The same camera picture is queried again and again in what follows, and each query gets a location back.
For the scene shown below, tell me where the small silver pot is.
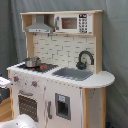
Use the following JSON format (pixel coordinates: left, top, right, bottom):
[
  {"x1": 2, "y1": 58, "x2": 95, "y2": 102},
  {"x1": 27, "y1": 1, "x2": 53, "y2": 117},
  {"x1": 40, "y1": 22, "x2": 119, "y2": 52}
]
[{"x1": 25, "y1": 57, "x2": 41, "y2": 67}]

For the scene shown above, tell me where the toy oven door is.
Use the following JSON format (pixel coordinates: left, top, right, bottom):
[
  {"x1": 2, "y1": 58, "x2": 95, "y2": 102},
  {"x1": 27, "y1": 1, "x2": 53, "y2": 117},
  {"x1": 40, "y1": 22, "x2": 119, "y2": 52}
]
[{"x1": 18, "y1": 90, "x2": 38, "y2": 122}]

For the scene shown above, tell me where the left red stove knob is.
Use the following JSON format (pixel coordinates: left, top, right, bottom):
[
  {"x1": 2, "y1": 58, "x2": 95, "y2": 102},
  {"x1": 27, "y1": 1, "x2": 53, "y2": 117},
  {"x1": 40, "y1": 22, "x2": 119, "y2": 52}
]
[{"x1": 13, "y1": 76, "x2": 19, "y2": 82}]

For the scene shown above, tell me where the black toy faucet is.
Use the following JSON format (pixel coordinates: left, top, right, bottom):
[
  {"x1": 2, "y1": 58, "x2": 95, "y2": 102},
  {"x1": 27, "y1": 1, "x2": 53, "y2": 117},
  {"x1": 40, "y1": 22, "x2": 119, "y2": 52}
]
[{"x1": 76, "y1": 50, "x2": 94, "y2": 70}]

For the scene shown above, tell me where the right red stove knob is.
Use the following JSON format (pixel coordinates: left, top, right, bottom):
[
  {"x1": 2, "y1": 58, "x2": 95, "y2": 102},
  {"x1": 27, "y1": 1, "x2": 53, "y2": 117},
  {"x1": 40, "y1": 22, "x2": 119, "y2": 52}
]
[{"x1": 32, "y1": 81, "x2": 37, "y2": 87}]

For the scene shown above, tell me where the grey ice dispenser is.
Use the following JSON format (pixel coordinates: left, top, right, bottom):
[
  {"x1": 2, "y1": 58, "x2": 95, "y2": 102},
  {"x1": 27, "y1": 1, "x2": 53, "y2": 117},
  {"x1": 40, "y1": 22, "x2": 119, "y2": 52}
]
[{"x1": 55, "y1": 94, "x2": 71, "y2": 120}]

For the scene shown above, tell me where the red stove knob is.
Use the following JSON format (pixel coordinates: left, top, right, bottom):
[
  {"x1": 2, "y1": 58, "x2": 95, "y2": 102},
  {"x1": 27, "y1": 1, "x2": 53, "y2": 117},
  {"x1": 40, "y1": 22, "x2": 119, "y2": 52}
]
[
  {"x1": 32, "y1": 81, "x2": 37, "y2": 87},
  {"x1": 13, "y1": 76, "x2": 19, "y2": 82}
]

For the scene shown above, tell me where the grey cupboard door handle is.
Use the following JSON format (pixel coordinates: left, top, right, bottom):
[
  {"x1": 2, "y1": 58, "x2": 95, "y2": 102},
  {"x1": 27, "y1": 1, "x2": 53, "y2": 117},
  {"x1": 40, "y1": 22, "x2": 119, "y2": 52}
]
[{"x1": 47, "y1": 101, "x2": 52, "y2": 119}]

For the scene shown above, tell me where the black toy stovetop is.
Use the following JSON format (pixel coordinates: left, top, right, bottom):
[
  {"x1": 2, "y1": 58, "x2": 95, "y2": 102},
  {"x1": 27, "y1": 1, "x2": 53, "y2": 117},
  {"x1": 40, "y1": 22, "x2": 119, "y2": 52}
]
[{"x1": 20, "y1": 63, "x2": 56, "y2": 73}]

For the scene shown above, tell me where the toy microwave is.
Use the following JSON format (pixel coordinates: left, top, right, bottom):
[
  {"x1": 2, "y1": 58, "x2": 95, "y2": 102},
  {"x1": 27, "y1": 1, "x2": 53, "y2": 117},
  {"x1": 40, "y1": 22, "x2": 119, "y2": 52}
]
[{"x1": 55, "y1": 14, "x2": 93, "y2": 34}]

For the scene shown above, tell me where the grey range hood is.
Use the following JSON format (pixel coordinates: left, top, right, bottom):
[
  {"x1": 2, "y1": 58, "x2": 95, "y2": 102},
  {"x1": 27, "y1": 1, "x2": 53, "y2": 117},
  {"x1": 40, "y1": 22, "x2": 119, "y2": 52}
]
[{"x1": 25, "y1": 15, "x2": 54, "y2": 33}]

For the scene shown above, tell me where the wooden toy kitchen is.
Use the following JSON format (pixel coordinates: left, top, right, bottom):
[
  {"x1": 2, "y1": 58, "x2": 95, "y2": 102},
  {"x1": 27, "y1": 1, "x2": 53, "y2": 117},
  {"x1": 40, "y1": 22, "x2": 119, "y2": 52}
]
[{"x1": 8, "y1": 10, "x2": 115, "y2": 128}]

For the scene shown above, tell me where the grey toy sink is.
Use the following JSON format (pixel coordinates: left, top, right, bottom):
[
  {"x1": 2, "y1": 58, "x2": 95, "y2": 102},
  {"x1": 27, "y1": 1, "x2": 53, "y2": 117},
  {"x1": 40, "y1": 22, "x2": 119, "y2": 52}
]
[{"x1": 52, "y1": 67, "x2": 92, "y2": 81}]

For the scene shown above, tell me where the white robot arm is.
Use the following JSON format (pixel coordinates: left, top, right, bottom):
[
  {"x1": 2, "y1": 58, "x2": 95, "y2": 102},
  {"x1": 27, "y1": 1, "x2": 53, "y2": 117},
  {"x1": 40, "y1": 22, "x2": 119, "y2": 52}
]
[{"x1": 0, "y1": 77, "x2": 37, "y2": 128}]

